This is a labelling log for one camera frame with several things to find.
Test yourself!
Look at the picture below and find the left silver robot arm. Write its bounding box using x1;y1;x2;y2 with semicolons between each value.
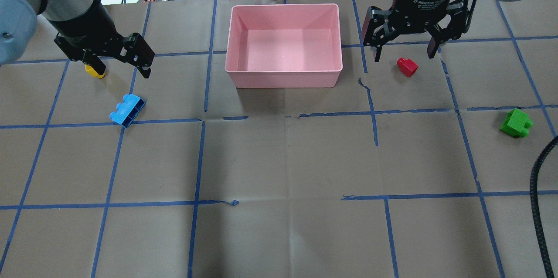
0;0;155;79

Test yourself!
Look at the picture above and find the blue toy block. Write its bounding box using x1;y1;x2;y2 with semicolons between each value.
109;94;146;128

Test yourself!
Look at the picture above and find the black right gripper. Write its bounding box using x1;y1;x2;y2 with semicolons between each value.
361;0;466;62

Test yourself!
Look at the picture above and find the green toy block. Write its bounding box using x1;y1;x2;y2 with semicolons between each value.
500;108;534;138

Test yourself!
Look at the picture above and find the right gripper braided cable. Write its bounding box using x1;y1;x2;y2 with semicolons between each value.
529;135;558;278

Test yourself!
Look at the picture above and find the red toy block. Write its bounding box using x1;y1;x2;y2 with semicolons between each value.
397;58;419;77

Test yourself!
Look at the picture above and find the yellow toy block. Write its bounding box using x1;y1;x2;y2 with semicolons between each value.
85;65;105;79

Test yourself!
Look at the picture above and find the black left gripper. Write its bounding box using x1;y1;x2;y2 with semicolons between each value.
54;6;155;79

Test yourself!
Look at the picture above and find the pink plastic box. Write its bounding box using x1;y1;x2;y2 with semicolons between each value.
225;3;343;88

